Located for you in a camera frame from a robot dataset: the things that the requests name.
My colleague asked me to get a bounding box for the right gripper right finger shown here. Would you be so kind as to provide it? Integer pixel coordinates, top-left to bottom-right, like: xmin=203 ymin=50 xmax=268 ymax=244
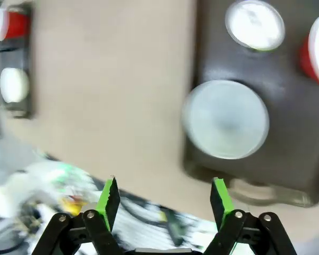
xmin=203 ymin=177 xmax=298 ymax=255

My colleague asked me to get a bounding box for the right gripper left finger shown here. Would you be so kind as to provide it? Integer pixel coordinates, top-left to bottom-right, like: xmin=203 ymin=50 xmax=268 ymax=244
xmin=41 ymin=177 xmax=123 ymax=255

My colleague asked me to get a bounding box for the grey-blue bowl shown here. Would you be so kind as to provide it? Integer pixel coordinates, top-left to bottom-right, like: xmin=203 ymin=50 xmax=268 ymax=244
xmin=181 ymin=79 xmax=271 ymax=160

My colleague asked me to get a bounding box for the white bowl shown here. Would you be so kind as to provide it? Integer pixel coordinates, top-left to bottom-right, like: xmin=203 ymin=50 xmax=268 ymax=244
xmin=0 ymin=67 xmax=30 ymax=104

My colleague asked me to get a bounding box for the black Pepsi can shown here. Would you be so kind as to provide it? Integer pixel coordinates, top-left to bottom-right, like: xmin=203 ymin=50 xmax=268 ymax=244
xmin=224 ymin=0 xmax=286 ymax=53

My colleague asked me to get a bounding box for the red plastic cup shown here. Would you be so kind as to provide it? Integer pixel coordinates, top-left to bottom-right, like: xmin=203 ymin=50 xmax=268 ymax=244
xmin=0 ymin=6 xmax=32 ymax=43
xmin=298 ymin=12 xmax=319 ymax=93

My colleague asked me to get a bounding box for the brown plastic tray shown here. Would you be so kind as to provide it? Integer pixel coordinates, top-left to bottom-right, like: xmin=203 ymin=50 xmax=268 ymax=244
xmin=181 ymin=0 xmax=319 ymax=208
xmin=0 ymin=2 xmax=35 ymax=142

